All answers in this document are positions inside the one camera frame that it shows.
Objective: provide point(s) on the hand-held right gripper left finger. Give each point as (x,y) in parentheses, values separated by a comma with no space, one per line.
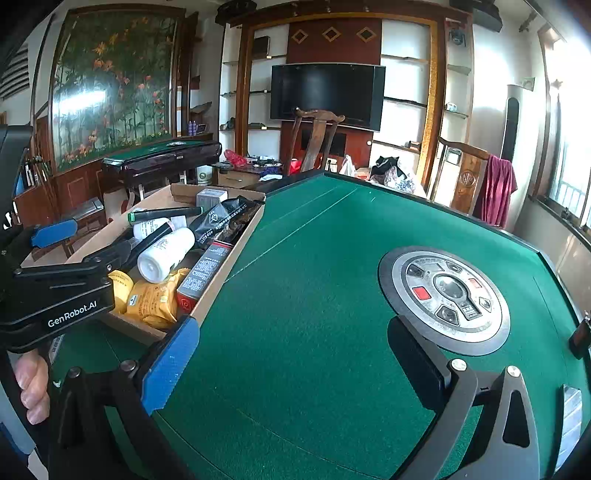
(171,364)

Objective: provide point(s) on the red cloth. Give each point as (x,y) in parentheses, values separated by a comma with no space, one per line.
(496,189)

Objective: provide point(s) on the red plastic bag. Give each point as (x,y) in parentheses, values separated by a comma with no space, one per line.
(235,158)

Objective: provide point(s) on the black patterned packet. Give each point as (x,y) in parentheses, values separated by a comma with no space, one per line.
(212,221)

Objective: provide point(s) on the black marker green cap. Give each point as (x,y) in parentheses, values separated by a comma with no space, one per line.
(171,213)

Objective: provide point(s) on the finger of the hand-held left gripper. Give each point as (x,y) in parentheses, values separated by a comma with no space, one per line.
(101,258)
(53,233)

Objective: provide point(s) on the wooden wall shelf unit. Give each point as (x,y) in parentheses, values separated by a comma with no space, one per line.
(431,92)

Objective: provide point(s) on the dark red perfume bottle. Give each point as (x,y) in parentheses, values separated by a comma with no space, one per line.
(582,334)

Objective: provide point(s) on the small grey box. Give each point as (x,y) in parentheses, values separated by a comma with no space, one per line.
(211,197)

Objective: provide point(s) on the white standing air conditioner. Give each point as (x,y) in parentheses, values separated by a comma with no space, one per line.
(524,120)

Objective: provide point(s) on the person's left hand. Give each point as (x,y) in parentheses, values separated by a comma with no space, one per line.
(32,387)

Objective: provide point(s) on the white plastic bottle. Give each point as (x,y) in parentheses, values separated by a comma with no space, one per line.
(164,256)

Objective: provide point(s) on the black television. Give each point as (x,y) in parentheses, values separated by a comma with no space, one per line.
(323,92)

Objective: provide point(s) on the metal table edge plate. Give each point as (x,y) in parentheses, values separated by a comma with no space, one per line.
(571,415)

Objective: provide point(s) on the window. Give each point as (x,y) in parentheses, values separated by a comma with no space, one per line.
(572,161)

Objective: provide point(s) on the floral wall painting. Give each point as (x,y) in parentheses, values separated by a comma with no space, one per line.
(111,92)

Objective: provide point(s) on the cardboard box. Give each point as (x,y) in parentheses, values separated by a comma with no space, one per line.
(182,193)

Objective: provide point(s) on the white plastic bag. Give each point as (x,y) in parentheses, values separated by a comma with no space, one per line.
(347,167)

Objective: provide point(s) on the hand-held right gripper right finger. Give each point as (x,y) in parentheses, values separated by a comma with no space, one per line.
(415,360)

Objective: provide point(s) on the round table control disc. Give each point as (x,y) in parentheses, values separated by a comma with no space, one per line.
(415,277)

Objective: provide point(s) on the dark green-topped table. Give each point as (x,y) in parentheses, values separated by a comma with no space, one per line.
(161,157)

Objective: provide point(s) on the white bucket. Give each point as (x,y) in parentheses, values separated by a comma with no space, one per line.
(204,175)

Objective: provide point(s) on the orange snack packet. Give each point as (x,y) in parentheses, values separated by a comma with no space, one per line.
(152,300)

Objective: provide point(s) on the carved wooden chair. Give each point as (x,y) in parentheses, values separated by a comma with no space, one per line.
(466,180)

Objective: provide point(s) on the pile of clothes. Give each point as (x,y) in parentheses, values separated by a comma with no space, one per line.
(392,173)

